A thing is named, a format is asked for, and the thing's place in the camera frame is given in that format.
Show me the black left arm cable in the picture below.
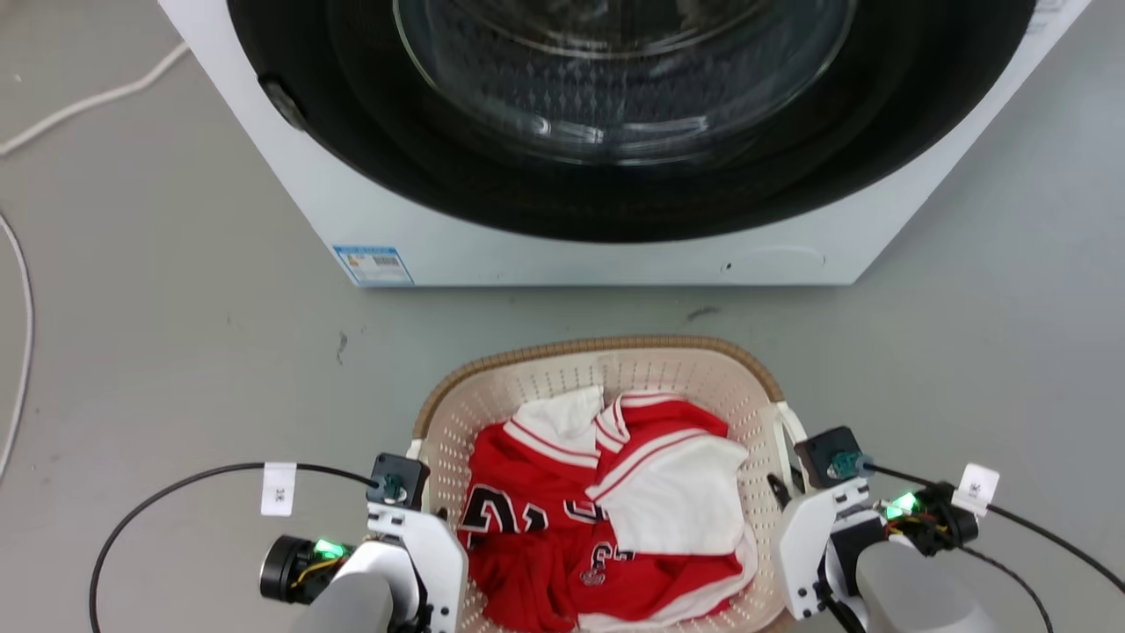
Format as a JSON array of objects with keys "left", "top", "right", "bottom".
[{"left": 90, "top": 462, "right": 381, "bottom": 633}]

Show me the blue white energy label sticker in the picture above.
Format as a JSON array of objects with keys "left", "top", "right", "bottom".
[{"left": 333, "top": 245, "right": 416, "bottom": 287}]

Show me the thin white floor cable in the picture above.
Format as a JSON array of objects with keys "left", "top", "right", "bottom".
[{"left": 0, "top": 214, "right": 36, "bottom": 480}]

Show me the beige plastic laundry basket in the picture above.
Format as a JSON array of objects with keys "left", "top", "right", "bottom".
[{"left": 412, "top": 335, "right": 809, "bottom": 633}]

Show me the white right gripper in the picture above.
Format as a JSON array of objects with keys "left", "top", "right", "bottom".
[{"left": 766, "top": 473, "right": 873, "bottom": 622}]

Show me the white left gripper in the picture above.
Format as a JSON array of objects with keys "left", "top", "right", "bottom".
[{"left": 366, "top": 503, "right": 469, "bottom": 633}]

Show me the red white basketball jersey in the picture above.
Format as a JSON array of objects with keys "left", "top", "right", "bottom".
[{"left": 457, "top": 385, "right": 759, "bottom": 633}]

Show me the white front-load washing machine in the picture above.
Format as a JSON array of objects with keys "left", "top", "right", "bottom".
[{"left": 158, "top": 0, "right": 1093, "bottom": 288}]

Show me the white left cable tag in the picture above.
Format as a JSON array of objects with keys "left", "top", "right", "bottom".
[{"left": 261, "top": 462, "right": 298, "bottom": 518}]

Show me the white cable tag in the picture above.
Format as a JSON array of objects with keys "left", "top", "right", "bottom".
[
  {"left": 953, "top": 463, "right": 1002, "bottom": 518},
  {"left": 261, "top": 462, "right": 298, "bottom": 518}
]

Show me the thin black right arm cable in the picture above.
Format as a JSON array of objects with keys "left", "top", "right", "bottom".
[{"left": 961, "top": 545, "right": 1055, "bottom": 633}]

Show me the white right cable tag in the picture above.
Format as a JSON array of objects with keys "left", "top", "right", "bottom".
[{"left": 953, "top": 463, "right": 1002, "bottom": 518}]

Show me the black round washer door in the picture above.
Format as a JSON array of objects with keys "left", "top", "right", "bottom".
[{"left": 226, "top": 0, "right": 1039, "bottom": 244}]

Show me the thick white floor cable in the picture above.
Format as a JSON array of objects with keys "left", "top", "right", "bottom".
[{"left": 0, "top": 41, "right": 191, "bottom": 157}]

